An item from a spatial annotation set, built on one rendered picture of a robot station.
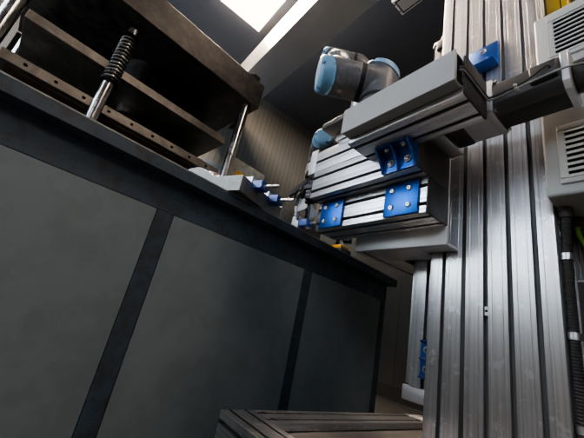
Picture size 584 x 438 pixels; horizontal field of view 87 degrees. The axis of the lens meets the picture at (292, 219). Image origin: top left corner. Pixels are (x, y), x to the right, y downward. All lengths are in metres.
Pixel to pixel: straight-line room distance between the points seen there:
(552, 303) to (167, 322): 0.88
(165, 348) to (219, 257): 0.30
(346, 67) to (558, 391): 0.89
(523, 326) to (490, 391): 0.14
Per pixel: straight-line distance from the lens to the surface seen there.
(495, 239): 0.81
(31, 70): 1.89
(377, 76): 1.05
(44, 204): 0.89
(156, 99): 2.06
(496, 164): 0.88
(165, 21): 2.16
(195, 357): 1.03
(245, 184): 1.00
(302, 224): 1.20
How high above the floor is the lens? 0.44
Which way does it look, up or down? 19 degrees up
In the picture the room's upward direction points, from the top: 12 degrees clockwise
